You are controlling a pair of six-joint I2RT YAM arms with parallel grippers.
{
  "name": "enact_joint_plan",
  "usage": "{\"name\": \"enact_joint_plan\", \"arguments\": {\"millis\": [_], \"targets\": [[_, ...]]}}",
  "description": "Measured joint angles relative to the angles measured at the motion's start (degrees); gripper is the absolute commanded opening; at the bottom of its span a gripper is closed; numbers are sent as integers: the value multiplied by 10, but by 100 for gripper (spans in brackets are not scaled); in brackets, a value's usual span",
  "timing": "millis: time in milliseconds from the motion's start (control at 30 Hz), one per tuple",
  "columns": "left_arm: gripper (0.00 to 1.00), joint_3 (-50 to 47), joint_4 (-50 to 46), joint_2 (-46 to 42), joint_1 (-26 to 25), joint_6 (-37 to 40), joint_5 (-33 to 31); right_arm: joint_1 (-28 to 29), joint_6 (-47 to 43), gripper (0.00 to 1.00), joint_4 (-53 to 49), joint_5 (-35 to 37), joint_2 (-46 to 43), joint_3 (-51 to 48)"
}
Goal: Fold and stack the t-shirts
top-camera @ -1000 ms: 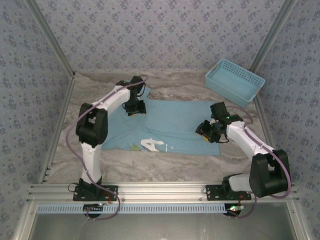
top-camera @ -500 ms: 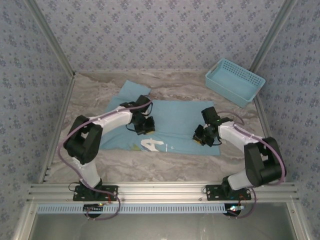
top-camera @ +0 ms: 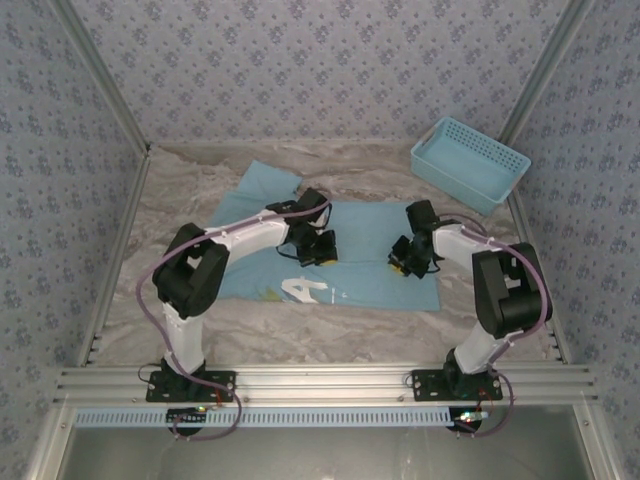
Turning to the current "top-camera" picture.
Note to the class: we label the light blue printed t-shirt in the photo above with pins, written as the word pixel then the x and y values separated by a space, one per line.
pixel 370 235

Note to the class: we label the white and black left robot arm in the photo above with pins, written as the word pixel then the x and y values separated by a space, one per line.
pixel 245 237

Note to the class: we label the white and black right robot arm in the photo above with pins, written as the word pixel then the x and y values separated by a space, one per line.
pixel 510 300

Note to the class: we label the light blue plastic basket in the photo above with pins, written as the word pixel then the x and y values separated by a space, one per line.
pixel 465 170

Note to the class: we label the grey metal panel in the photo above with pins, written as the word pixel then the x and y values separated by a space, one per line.
pixel 320 455

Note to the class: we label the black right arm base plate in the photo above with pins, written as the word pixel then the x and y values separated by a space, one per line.
pixel 425 385

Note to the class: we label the aluminium front frame rail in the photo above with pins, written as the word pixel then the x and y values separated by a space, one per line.
pixel 320 385

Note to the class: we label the aluminium right side rail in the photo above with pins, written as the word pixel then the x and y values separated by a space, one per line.
pixel 542 280

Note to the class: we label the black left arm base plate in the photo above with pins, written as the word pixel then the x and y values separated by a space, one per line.
pixel 220 385

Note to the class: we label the aluminium left side rail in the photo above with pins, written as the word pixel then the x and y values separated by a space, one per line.
pixel 131 205

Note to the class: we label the aluminium right corner post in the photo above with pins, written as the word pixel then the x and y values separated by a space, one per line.
pixel 545 75

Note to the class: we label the aluminium corner post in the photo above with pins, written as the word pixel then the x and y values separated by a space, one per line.
pixel 545 75
pixel 100 75

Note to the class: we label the aluminium left corner post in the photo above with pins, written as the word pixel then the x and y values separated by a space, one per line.
pixel 100 75

